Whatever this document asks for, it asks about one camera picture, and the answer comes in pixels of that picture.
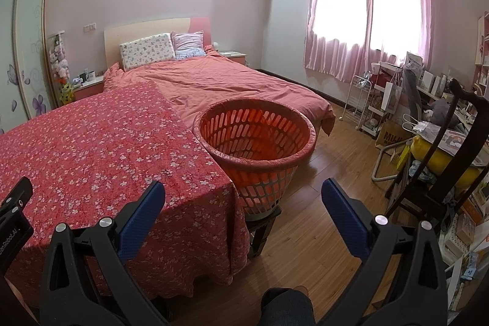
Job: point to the white floral pillow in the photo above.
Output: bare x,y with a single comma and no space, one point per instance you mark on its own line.
147,51

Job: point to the pink bedside table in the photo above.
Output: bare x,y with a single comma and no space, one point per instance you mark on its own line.
89,87
233,56

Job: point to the wardrobe with purple flowers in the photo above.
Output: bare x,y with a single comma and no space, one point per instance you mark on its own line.
30,43

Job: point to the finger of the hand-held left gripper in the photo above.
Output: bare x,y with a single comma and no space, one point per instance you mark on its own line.
19,194

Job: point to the yellow green plush toy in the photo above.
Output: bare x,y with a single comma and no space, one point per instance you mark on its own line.
67,93

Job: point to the brown paper bag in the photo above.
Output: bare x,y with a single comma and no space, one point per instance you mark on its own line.
391,137

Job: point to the white flat box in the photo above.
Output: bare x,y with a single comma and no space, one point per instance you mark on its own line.
428,80
440,84

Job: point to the white shelf cart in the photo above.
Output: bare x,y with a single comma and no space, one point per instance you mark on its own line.
376,112

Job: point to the coral pink duvet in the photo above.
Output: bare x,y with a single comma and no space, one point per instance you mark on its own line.
237,85

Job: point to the person's leg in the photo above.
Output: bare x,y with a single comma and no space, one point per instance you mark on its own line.
286,307

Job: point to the white wall switch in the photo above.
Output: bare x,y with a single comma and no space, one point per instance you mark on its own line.
89,27

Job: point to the pink striped pillow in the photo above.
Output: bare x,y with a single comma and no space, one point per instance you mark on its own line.
187,43

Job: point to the white paper bag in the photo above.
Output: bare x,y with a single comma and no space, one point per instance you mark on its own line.
391,98

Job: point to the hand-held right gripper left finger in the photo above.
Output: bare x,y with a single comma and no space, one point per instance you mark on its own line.
139,219

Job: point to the red floral tablecloth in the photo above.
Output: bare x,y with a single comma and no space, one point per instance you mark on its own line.
114,150

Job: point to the yellow cushion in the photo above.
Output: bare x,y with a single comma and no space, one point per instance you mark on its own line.
447,158

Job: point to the pink white bookshelf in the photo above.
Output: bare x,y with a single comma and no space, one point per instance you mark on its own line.
482,43

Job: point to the orange plastic laundry basket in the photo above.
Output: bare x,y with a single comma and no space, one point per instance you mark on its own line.
263,188

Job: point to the framed picture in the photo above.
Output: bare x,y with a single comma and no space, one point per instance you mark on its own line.
414,60

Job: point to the dark wooden chair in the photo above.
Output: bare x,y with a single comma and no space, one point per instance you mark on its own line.
464,97

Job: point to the grey cloth bundle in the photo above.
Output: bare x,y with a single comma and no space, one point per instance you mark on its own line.
443,110

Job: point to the hanging plush toys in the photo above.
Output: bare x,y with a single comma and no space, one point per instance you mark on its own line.
58,58

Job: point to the pile of cardboard boxes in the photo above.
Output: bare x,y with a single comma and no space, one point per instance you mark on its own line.
466,230

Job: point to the dark wooden stool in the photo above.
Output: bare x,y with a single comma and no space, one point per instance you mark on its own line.
261,230

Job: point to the pink curtain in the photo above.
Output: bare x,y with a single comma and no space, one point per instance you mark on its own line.
397,51
328,58

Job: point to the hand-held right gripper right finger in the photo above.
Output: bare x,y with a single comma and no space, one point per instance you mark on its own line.
344,215

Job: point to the beige wooden headboard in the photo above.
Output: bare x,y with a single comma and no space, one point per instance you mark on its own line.
149,29

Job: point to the magazine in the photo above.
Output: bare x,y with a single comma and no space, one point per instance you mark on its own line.
458,144

